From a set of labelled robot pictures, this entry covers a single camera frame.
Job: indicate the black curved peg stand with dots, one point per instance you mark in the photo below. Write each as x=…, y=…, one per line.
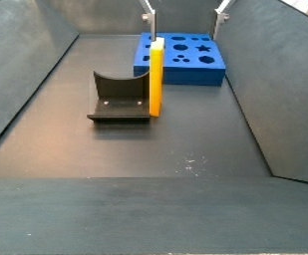
x=122, y=98

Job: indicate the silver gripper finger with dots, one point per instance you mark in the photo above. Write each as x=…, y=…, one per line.
x=149, y=15
x=221, y=16

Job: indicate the blue foam shape board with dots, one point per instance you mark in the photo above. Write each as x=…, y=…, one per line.
x=191, y=60

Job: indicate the yellow double-square peg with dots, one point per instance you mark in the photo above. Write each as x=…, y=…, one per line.
x=155, y=75

